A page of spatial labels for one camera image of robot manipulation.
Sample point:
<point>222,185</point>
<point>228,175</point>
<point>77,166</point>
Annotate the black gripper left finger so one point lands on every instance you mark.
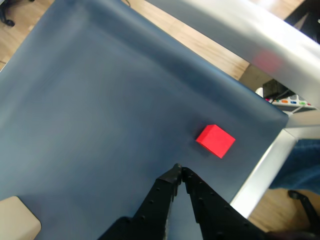
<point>150,215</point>

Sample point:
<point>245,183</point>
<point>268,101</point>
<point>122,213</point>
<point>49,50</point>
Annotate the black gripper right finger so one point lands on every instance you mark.
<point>212,215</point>

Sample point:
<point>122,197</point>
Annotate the red cube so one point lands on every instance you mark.
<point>216,141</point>

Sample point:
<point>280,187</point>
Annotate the beige metal square box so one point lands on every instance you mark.
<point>17,220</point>

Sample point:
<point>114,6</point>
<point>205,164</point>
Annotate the black office chair base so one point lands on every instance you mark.
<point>6,15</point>
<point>307,205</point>

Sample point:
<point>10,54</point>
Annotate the person's leg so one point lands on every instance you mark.
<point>300,165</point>

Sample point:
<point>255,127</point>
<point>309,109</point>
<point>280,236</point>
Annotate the dark blue-grey table mat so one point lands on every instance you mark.
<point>100,100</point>

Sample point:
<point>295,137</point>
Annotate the white power strip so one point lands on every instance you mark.
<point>287,101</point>

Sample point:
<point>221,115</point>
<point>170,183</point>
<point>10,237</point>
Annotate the silver metal frame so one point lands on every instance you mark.
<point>250,30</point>

